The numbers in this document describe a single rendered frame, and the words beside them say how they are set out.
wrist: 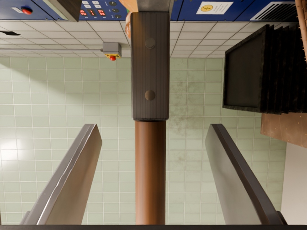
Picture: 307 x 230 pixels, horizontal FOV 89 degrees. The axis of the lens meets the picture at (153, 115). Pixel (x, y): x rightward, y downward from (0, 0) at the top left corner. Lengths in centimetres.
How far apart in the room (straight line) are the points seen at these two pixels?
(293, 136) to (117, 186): 132
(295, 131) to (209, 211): 114
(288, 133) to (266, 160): 87
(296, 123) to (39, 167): 185
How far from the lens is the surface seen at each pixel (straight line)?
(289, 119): 93
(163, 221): 18
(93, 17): 77
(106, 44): 111
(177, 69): 140
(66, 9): 49
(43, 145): 172
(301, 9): 60
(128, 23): 25
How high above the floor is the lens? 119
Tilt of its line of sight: level
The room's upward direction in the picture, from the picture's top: 90 degrees counter-clockwise
